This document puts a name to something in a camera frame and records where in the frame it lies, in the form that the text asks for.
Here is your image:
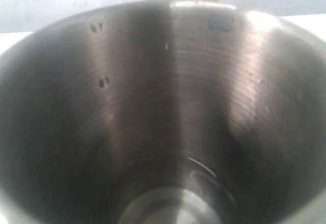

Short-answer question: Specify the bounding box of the stainless steel cup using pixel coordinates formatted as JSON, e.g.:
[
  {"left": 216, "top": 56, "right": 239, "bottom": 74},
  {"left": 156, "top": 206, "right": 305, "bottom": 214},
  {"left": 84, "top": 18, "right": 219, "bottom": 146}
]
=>
[{"left": 1, "top": 1, "right": 325, "bottom": 223}]

